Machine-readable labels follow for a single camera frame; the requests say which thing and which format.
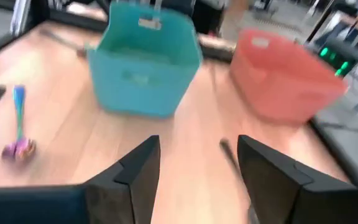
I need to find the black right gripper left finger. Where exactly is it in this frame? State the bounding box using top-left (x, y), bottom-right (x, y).
top-left (85, 134), bottom-right (162, 224)

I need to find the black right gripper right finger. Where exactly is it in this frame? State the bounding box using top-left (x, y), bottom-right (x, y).
top-left (236, 134), bottom-right (358, 224)

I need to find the black utensil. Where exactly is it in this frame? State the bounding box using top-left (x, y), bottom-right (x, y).
top-left (218, 138), bottom-right (242, 181)

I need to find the teal plastic bin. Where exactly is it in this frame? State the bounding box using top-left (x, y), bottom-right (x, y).
top-left (87, 0), bottom-right (203, 119)

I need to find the rainbow iridescent spoon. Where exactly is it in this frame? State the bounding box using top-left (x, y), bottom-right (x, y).
top-left (1, 84), bottom-right (37, 163)

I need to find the orange plastic bin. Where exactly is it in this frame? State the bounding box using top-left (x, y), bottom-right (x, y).
top-left (229, 28), bottom-right (349, 124)

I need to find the green-lit device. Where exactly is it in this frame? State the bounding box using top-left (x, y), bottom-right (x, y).
top-left (317, 45), bottom-right (356, 78)

